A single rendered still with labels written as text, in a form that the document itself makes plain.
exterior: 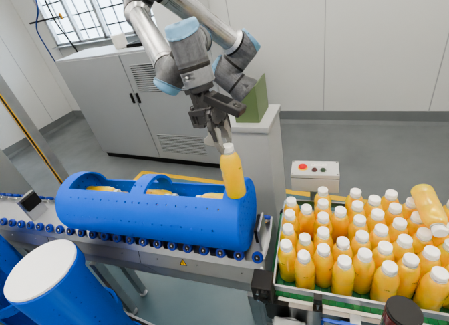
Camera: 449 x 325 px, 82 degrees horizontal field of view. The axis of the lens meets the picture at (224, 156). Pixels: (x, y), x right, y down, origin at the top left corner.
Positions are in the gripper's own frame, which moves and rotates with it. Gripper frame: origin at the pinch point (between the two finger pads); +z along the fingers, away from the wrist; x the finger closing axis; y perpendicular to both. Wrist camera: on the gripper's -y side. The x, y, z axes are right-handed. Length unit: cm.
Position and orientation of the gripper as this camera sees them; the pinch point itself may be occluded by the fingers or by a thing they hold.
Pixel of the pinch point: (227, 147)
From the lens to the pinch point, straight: 80.5
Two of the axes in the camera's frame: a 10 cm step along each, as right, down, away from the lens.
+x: -4.8, 5.0, -7.3
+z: 2.9, 8.7, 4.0
